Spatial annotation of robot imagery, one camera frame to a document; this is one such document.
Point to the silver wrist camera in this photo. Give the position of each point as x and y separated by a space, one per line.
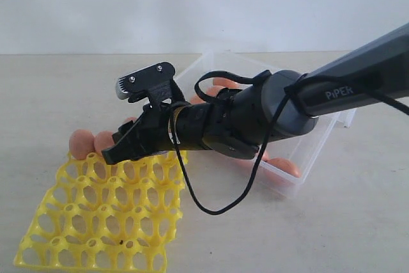
135 85

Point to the brown egg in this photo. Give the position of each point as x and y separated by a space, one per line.
102 141
196 100
81 143
247 164
129 121
213 91
224 82

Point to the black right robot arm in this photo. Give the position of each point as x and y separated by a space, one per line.
272 106

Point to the brown egg top back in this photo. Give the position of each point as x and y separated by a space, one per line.
224 82

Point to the yellow plastic egg tray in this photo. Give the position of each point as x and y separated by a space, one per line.
101 218

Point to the brown egg front right corner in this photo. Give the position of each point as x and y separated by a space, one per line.
284 165

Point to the clear plastic container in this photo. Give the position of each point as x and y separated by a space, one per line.
210 171

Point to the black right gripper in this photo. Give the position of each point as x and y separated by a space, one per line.
155 131

